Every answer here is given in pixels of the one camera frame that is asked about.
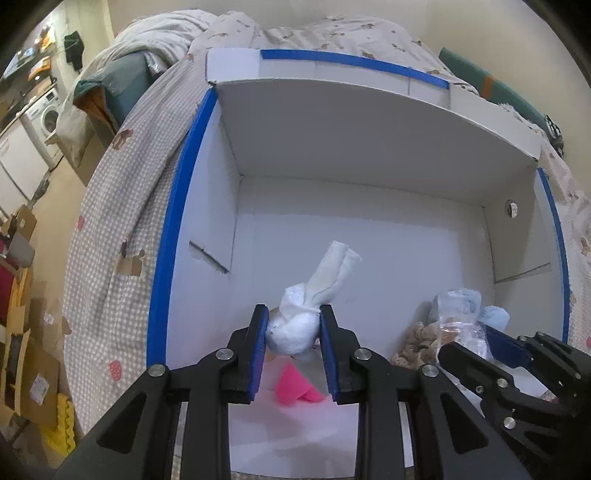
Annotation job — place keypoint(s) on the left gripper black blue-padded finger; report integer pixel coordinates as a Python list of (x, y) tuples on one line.
[(135, 439), (399, 407)]

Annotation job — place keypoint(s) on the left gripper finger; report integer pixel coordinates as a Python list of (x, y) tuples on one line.
[(551, 439), (562, 369)]

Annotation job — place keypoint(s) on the pink rubber toy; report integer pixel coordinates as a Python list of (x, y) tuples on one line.
[(293, 387)]

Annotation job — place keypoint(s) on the beige scrunchie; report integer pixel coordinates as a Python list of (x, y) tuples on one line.
[(422, 345)]

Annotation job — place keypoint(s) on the white cloth bunny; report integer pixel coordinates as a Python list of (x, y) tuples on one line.
[(295, 324)]

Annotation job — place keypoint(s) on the clear plastic bag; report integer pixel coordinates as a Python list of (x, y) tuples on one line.
[(470, 336)]

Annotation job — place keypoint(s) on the light blue plush toy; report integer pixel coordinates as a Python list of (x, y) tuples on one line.
[(464, 306)]

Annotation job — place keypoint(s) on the blue white cardboard box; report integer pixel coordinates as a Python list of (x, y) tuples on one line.
[(360, 271)]

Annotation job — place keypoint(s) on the cardboard boxes on floor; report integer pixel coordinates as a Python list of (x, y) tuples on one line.
[(29, 374)]

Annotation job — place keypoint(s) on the teal headboard cushion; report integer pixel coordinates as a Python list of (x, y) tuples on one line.
[(491, 88)]

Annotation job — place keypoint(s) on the white kitchen cabinet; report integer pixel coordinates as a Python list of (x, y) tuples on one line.
[(22, 168)]

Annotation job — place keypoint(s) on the white washing machine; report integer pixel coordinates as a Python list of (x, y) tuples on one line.
[(40, 121)]

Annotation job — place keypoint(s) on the bunched white duvet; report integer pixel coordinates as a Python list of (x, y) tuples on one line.
[(108, 87)]

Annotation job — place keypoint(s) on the black hanging garment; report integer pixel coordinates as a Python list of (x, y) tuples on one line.
[(74, 49)]

